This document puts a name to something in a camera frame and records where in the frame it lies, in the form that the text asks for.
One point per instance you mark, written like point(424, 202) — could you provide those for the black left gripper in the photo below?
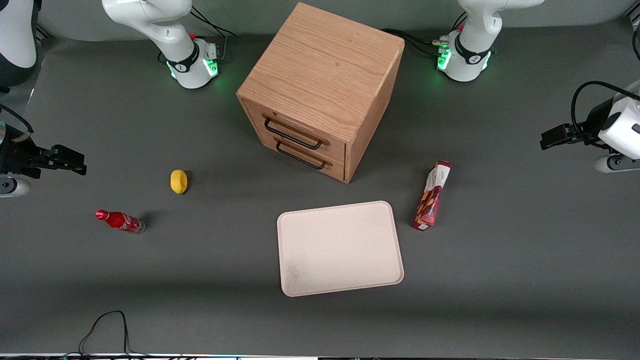
point(589, 131)

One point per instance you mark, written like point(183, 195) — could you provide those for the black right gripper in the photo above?
point(21, 156)

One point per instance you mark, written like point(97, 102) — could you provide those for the red cookie box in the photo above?
point(431, 200)

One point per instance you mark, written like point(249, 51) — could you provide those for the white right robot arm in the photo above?
point(185, 55)

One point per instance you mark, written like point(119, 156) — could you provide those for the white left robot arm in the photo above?
point(470, 55)

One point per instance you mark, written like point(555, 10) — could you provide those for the white rectangular tray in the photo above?
point(340, 247)

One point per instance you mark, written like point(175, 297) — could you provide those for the red cola bottle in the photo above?
point(120, 220)

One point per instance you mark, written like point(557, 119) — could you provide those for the yellow lemon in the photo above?
point(178, 181)

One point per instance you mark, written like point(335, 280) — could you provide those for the wooden drawer front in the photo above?
point(336, 169)
point(335, 149)

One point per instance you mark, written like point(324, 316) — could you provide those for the wooden drawer cabinet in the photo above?
point(320, 65)

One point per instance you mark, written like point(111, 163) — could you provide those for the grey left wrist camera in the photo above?
point(615, 164)

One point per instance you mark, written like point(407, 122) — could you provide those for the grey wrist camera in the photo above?
point(615, 164)
point(12, 187)

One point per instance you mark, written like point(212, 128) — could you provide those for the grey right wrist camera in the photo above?
point(12, 187)

